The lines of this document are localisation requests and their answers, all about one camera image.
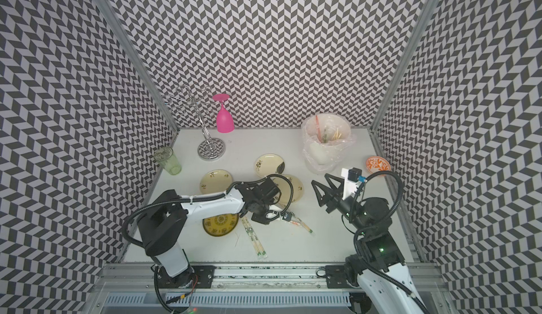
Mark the small orange patterned dish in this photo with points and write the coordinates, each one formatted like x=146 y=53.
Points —
x=376 y=164

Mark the dark yellow patterned plate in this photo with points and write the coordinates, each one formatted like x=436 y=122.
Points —
x=220 y=225

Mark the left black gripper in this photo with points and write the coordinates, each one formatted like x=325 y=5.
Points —
x=261 y=219

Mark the green translucent plastic cup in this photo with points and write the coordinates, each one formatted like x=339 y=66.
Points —
x=167 y=159

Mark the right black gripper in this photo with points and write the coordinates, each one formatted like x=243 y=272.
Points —
x=337 y=194

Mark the pink plastic goblet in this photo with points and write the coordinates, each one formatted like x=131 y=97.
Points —
x=224 y=119

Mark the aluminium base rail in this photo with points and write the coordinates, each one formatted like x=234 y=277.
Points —
x=234 y=285

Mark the cream plate centre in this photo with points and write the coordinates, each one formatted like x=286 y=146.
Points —
x=296 y=187

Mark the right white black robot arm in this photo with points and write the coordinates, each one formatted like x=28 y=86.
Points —
x=378 y=266

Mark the green chopsticks pair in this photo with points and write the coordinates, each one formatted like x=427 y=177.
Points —
x=302 y=224
x=260 y=251

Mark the metal wire cup rack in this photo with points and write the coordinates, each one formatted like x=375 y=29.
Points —
x=188 y=104

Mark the cream plate left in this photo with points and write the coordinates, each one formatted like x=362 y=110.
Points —
x=215 y=181

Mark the white bin with plastic bag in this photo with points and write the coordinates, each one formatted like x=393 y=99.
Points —
x=327 y=139

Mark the cream plate with dark mark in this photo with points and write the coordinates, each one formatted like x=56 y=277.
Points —
x=269 y=163

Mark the red chopsticks pair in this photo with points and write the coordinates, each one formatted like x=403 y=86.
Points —
x=273 y=215

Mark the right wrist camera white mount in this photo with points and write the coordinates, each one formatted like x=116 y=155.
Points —
x=351 y=181

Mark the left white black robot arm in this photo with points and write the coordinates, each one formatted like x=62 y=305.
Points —
x=156 y=227

